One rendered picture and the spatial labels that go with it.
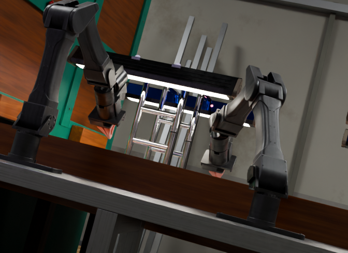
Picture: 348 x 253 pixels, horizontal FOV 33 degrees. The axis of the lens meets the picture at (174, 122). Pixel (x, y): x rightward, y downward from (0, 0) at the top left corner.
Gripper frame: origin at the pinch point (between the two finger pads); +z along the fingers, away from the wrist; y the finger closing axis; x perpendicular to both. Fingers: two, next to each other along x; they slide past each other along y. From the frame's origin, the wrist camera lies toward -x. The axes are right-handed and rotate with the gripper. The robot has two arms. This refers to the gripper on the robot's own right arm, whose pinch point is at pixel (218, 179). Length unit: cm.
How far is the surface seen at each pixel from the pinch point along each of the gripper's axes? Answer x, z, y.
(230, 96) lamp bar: -17.1, -21.5, 1.4
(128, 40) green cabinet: -102, 21, 78
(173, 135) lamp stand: -18.2, 1.9, 22.2
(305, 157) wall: -204, 165, -11
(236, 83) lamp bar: -21.2, -24.0, 0.7
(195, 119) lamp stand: -42.2, 12.7, 21.8
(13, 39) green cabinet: -13, -31, 79
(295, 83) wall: -243, 127, 8
